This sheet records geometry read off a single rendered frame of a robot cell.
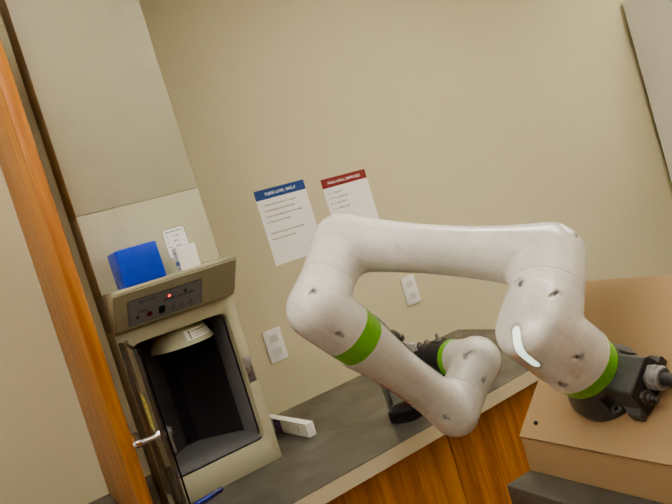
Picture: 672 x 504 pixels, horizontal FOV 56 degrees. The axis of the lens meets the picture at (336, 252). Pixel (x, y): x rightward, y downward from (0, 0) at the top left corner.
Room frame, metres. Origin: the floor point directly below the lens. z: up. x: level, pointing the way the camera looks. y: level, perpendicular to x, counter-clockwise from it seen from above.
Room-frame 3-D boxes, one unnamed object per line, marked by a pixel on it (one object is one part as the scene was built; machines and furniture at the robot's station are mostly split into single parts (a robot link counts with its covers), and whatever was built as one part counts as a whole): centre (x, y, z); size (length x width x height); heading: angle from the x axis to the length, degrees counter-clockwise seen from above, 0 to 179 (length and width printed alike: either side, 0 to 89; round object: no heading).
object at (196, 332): (1.74, 0.48, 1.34); 0.18 x 0.18 x 0.05
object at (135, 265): (1.55, 0.47, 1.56); 0.10 x 0.10 x 0.09; 31
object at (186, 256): (1.62, 0.37, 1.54); 0.05 x 0.05 x 0.06; 25
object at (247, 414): (1.75, 0.51, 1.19); 0.26 x 0.24 x 0.35; 121
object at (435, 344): (1.54, -0.18, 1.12); 0.09 x 0.06 x 0.12; 120
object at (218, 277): (1.59, 0.41, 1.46); 0.32 x 0.11 x 0.10; 121
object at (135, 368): (1.41, 0.50, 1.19); 0.30 x 0.01 x 0.40; 24
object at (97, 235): (1.75, 0.51, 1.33); 0.32 x 0.25 x 0.77; 121
